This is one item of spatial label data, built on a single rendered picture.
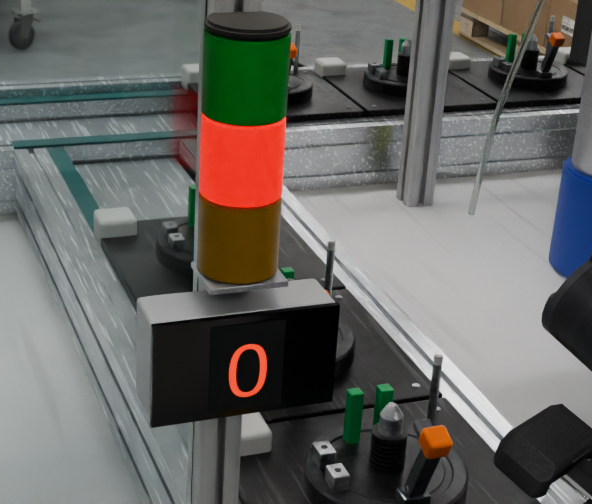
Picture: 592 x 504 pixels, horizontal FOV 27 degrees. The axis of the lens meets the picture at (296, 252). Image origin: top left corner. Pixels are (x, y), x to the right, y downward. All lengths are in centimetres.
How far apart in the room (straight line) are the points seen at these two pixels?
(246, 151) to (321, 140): 125
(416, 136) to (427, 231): 15
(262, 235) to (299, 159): 123
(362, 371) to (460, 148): 88
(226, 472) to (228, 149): 25
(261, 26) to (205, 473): 32
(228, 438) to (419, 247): 100
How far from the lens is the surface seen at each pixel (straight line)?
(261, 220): 74
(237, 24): 71
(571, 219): 175
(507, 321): 164
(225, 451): 86
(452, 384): 128
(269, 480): 109
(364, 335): 133
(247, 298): 78
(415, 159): 193
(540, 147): 217
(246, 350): 77
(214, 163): 73
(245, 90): 71
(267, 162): 73
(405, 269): 175
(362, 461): 109
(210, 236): 75
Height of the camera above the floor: 159
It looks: 24 degrees down
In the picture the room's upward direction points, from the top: 4 degrees clockwise
